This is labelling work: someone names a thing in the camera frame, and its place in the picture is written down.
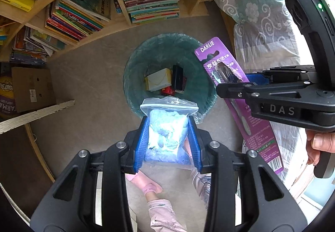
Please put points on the plain white carton box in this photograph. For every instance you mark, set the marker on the plain white carton box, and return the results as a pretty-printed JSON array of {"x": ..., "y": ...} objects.
[{"x": 158, "y": 79}]

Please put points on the black box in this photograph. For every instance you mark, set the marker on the black box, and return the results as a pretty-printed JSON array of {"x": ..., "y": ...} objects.
[{"x": 177, "y": 77}]

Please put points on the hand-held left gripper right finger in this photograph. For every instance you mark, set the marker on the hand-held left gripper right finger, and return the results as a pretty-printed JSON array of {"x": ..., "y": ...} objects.
[{"x": 195, "y": 145}]

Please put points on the wooden plank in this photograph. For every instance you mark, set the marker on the wooden plank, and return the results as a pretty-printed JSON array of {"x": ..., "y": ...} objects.
[{"x": 39, "y": 114}]

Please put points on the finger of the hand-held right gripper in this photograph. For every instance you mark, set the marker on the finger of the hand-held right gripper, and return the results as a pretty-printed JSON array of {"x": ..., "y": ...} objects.
[
  {"x": 288, "y": 73},
  {"x": 261, "y": 90}
]

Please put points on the pile of loose books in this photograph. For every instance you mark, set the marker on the pile of loose books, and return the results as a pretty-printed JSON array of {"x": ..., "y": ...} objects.
[{"x": 34, "y": 43}]

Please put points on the stack of picture books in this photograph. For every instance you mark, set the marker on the stack of picture books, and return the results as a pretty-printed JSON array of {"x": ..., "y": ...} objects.
[{"x": 78, "y": 14}]

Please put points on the purple toothbrush package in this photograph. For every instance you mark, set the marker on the purple toothbrush package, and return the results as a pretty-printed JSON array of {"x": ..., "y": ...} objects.
[{"x": 209, "y": 51}]

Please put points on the brown cardboard box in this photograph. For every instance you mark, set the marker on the brown cardboard box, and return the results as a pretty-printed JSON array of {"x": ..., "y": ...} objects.
[{"x": 31, "y": 85}]

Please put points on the pink slipper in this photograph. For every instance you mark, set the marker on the pink slipper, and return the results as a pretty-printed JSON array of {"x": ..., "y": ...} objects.
[{"x": 146, "y": 185}]

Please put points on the purple board game box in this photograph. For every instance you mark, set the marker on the purple board game box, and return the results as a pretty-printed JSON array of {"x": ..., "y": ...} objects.
[{"x": 6, "y": 96}]

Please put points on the person's leg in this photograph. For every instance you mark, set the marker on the person's leg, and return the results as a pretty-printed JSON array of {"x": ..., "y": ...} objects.
[{"x": 165, "y": 216}]

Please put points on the trash bin with green liner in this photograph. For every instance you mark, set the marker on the trash bin with green liner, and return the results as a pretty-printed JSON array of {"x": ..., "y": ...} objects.
[{"x": 136, "y": 69}]

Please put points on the red drink can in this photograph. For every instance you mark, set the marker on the red drink can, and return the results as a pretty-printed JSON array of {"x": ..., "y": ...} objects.
[{"x": 167, "y": 90}]

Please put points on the clear bag of blue cloth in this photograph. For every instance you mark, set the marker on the clear bag of blue cloth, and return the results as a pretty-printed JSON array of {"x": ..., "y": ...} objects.
[{"x": 167, "y": 130}]

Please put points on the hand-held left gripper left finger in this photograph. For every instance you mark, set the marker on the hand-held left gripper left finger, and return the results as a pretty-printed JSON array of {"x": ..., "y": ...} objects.
[{"x": 141, "y": 143}]

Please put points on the person's right hand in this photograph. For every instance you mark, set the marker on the person's right hand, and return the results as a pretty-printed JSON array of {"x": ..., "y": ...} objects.
[{"x": 320, "y": 141}]

